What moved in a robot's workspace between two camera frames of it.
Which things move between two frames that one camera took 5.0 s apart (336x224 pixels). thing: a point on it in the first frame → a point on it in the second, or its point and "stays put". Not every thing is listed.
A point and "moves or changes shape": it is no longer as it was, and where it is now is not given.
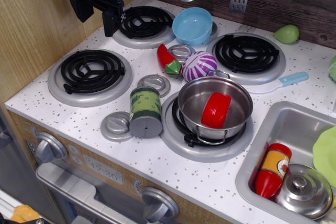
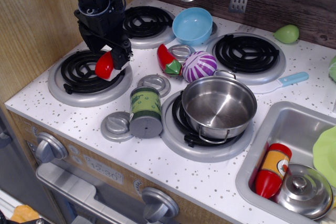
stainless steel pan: (190, 102) moves or changes shape
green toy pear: (287, 33) stays put
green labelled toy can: (146, 120) stays put
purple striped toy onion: (198, 64) stays put
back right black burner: (245, 54) stays put
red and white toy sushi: (215, 109) → (104, 67)
